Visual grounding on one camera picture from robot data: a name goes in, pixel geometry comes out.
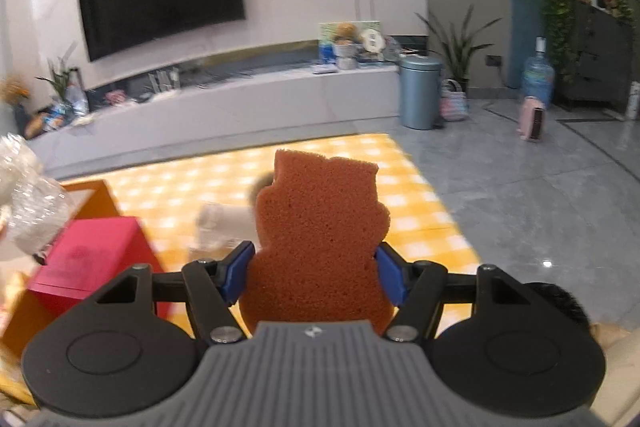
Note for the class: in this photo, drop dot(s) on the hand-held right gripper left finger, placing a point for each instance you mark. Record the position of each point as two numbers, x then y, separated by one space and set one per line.
235 277

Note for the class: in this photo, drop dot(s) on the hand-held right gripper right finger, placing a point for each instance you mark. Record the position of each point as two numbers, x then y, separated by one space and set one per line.
392 277

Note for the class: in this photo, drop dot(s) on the orange bear-shaped sponge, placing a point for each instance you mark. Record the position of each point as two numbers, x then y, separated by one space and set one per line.
320 237

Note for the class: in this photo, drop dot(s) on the orange cardboard box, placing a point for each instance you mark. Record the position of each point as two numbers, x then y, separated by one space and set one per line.
95 202

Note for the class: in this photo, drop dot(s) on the clear crinkly plastic bag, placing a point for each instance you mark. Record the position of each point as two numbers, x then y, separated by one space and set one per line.
35 202

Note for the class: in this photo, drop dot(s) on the yellow checkered mat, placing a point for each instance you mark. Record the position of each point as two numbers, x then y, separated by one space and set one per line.
200 177

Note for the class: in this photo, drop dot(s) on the red box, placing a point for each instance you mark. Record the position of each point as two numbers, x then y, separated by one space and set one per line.
100 252

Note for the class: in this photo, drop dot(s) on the black furry item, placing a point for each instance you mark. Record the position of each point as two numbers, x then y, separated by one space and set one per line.
560 302

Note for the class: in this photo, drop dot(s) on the white long tv cabinet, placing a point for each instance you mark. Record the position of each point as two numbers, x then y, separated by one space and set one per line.
225 107

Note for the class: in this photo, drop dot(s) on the small pastel handbag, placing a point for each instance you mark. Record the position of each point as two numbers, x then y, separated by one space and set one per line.
454 104

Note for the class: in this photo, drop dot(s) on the blue-grey trash can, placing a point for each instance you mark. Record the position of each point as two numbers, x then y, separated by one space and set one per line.
420 92

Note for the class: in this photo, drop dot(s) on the clear acrylic holder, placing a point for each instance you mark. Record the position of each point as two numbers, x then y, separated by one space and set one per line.
165 79

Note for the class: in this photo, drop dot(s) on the pink space heater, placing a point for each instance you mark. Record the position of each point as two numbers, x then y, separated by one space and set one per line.
532 119

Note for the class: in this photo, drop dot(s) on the white planter pot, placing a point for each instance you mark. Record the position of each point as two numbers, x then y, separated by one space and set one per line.
345 56

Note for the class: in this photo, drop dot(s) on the small blue box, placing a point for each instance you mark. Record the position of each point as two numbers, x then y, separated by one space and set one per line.
326 52

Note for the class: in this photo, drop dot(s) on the white round sign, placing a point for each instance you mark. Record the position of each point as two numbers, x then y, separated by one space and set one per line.
372 39

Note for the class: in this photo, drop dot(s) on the clear plastic bottle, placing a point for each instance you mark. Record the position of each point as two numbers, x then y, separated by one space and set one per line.
75 99

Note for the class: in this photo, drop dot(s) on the tall-leaf potted plant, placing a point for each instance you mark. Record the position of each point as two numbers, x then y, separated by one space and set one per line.
457 47

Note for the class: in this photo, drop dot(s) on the pile of snack packets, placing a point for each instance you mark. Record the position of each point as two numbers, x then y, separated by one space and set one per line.
50 119

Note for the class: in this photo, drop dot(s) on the blue water jug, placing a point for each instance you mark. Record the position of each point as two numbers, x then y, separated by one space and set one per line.
537 79

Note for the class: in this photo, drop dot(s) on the beige cushion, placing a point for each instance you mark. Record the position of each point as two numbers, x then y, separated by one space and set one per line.
622 367

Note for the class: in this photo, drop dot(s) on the small orange plush figure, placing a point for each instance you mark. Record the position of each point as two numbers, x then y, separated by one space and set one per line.
345 32

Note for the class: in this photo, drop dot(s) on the green picture board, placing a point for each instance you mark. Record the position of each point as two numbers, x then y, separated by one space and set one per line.
327 32

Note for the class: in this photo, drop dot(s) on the small green potted plant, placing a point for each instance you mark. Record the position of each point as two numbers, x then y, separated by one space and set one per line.
62 77

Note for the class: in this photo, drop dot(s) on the dark vase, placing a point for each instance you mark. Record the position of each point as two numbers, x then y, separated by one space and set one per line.
20 117

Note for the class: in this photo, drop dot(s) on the orange flower bunch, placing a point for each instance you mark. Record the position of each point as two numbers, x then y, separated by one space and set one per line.
12 89

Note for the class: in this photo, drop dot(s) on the white slim bottle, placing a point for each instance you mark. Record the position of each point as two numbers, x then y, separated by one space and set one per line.
634 99

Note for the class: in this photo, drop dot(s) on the dark drawer cabinet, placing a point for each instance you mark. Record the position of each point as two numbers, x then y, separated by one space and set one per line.
597 57

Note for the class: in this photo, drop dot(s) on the green trailing plant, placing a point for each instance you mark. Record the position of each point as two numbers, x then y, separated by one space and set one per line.
560 2

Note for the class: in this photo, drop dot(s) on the black wall socket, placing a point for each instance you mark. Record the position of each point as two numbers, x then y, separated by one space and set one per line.
493 60

